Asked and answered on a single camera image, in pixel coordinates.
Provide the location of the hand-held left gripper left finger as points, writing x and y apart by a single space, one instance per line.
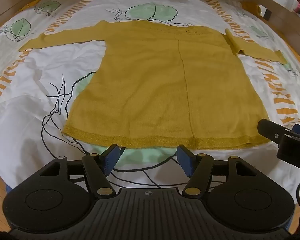
111 158

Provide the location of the wooden bed frame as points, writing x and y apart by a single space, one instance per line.
277 10

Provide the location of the white leaf-printed bed cover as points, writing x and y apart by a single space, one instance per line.
40 80

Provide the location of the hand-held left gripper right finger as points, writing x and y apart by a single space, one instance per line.
185 158

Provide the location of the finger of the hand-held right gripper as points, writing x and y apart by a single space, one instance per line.
270 128

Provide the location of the yellow knitted sweater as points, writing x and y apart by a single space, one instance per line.
165 80

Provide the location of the yellow bed sheet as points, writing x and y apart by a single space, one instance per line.
251 7

